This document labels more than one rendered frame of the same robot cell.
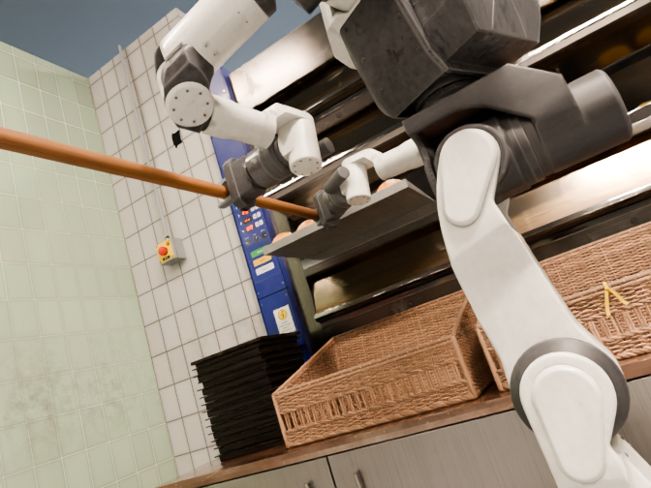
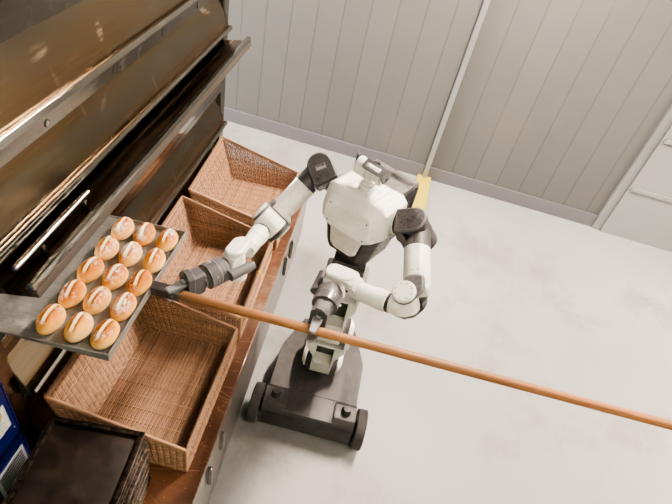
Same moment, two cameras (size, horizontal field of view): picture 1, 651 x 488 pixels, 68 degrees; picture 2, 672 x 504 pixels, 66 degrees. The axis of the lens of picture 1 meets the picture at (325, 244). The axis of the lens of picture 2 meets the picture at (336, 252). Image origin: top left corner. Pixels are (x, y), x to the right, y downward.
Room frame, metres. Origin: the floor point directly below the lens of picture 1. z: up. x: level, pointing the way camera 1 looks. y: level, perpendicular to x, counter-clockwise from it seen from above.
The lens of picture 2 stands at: (1.45, 1.13, 2.44)
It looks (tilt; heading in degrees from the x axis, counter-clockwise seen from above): 41 degrees down; 246
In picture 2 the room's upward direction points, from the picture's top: 14 degrees clockwise
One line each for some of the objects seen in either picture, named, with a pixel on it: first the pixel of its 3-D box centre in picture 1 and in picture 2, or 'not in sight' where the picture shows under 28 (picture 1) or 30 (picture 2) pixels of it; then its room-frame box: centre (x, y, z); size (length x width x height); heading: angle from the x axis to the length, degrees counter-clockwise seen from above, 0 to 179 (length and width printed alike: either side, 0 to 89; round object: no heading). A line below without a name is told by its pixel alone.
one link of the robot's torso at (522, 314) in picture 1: (521, 280); (338, 303); (0.75, -0.27, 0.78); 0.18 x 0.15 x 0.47; 155
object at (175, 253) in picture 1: (170, 252); not in sight; (2.09, 0.68, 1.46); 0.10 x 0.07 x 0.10; 66
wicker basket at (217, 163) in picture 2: not in sight; (247, 190); (1.02, -1.17, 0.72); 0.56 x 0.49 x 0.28; 67
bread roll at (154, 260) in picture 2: not in sight; (154, 259); (1.49, -0.15, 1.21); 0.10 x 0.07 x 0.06; 70
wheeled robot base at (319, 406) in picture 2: not in sight; (320, 365); (0.71, -0.35, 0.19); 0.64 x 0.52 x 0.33; 65
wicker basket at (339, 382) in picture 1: (387, 360); (153, 369); (1.51, -0.07, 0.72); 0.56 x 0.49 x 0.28; 66
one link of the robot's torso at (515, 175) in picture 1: (481, 167); not in sight; (0.75, -0.28, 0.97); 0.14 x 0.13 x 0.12; 155
